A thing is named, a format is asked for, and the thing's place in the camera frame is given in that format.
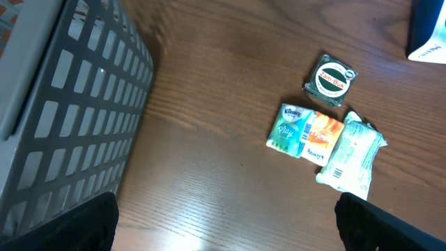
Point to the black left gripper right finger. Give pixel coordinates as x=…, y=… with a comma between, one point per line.
x=363, y=226

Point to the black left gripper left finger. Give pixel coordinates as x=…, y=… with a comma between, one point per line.
x=90, y=226

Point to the green wipes pack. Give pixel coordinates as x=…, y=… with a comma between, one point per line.
x=349, y=168

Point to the teal Kleenex tissue pack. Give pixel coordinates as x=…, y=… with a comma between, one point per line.
x=291, y=130

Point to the orange snack pack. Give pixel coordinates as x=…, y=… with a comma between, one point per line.
x=322, y=138

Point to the white barcode scanner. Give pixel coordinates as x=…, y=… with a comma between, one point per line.
x=426, y=35

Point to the grey plastic mesh basket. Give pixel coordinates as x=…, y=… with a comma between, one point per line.
x=79, y=122

